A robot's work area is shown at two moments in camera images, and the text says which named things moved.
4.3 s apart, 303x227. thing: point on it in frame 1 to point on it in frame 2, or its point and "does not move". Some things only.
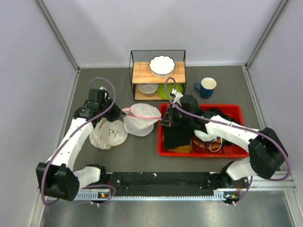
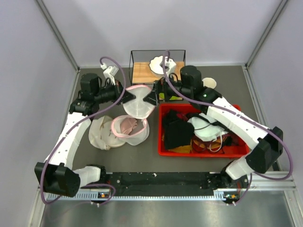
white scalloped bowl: (162, 66) does not move
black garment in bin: (175, 136) does not move
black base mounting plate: (175, 184) does not move
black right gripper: (169, 119) to (160, 86)
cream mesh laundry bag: (106, 134) does not move
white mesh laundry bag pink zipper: (140, 119) to (137, 109)
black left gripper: (117, 113) to (127, 97)
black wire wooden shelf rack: (141, 74) does not move
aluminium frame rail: (285, 182) does not move
